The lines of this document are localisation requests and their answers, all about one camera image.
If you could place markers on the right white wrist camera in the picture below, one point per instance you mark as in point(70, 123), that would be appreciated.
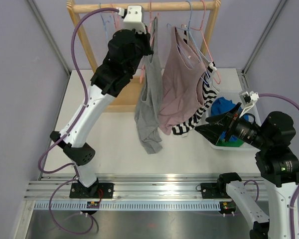
point(248, 99)

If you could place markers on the pink hanger under striped top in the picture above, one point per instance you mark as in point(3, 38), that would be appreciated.
point(209, 49)

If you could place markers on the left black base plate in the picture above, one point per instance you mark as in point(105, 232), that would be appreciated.
point(104, 190)

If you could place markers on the green tank top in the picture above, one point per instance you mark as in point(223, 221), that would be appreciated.
point(236, 143)

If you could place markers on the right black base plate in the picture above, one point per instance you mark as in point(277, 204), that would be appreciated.
point(211, 191)

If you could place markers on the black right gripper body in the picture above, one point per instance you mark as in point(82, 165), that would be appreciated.
point(245, 130)

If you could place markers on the black white striped top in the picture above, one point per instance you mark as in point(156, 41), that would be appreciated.
point(209, 93)

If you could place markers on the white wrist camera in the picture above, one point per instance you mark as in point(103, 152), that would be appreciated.
point(133, 18)
point(248, 99)

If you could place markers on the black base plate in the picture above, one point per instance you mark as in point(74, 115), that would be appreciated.
point(211, 191)
point(104, 190)

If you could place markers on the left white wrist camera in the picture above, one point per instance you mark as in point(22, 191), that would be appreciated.
point(133, 18)

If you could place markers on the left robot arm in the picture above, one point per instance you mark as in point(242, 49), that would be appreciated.
point(106, 84)

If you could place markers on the blue tank top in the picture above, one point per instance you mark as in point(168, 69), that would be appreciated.
point(220, 106)

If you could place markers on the aluminium mounting rail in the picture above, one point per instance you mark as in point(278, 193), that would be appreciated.
point(127, 187)

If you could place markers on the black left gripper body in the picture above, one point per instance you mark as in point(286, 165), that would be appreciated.
point(142, 45)

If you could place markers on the mauve tank top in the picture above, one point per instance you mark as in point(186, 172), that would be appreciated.
point(176, 108)

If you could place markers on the grey tank top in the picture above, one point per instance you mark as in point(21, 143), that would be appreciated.
point(149, 102)

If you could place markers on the wooden clothes rack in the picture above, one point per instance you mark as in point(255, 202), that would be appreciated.
point(126, 101)

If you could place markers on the white plastic basket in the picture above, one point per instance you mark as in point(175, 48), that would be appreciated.
point(235, 98)

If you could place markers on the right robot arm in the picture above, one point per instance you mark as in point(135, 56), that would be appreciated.
point(278, 167)

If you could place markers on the pink wire hanger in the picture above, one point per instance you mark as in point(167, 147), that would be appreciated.
point(116, 20)

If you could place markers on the white slotted cable duct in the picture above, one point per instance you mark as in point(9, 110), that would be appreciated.
point(129, 206)

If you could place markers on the light blue wire hanger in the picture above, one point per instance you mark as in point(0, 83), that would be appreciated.
point(108, 22)

